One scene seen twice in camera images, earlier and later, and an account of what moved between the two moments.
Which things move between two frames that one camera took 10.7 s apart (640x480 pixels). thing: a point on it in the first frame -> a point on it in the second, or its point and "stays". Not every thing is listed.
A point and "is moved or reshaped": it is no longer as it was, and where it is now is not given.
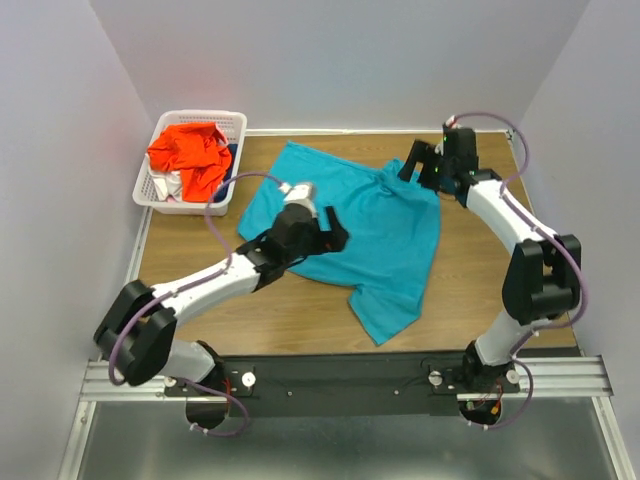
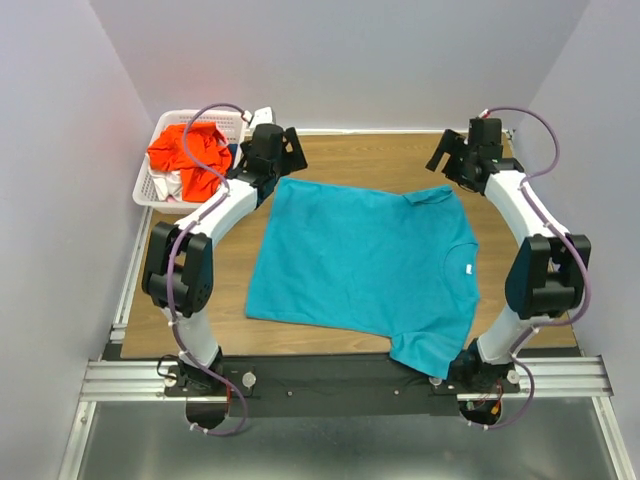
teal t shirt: x=392 y=225 is moved or reshaped
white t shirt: x=168 y=183 stays
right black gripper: x=426 y=167 -> x=451 y=154
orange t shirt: x=200 y=152 stays
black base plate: x=333 y=385 stays
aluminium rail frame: x=542 y=377 stays
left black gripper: x=324 y=235 -> x=288 y=150
